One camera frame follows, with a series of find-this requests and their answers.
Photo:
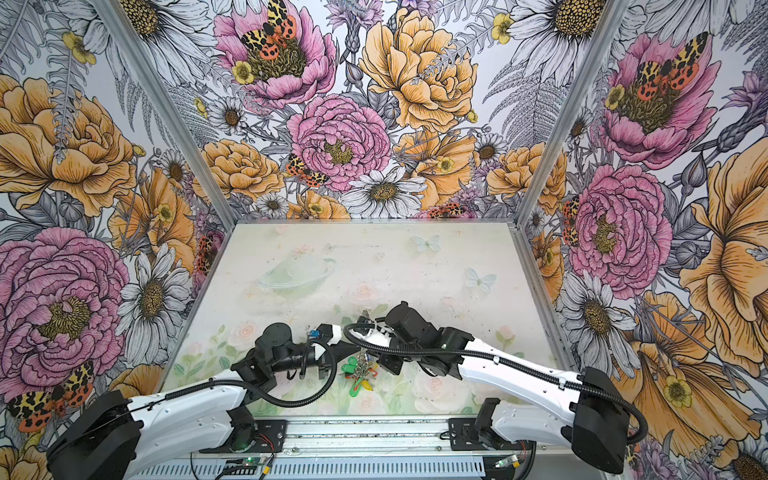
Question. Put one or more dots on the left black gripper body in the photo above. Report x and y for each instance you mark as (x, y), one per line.
(303, 356)

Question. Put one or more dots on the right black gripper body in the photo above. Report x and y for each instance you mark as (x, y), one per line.
(394, 363)

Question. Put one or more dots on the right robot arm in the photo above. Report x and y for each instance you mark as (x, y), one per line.
(537, 405)

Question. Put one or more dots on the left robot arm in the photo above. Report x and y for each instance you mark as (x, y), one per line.
(117, 437)

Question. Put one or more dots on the green circuit board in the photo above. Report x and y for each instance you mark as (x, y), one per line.
(249, 467)

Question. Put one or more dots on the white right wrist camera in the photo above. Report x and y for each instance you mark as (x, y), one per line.
(374, 334)

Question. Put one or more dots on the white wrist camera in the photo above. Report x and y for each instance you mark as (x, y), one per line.
(374, 334)
(329, 334)

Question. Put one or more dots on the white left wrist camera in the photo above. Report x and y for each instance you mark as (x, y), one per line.
(329, 334)

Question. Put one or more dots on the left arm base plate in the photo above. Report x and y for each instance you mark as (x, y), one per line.
(261, 436)

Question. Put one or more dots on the aluminium front rail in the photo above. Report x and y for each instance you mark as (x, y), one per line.
(360, 435)

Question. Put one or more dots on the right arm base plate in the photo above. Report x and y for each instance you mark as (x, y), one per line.
(468, 434)

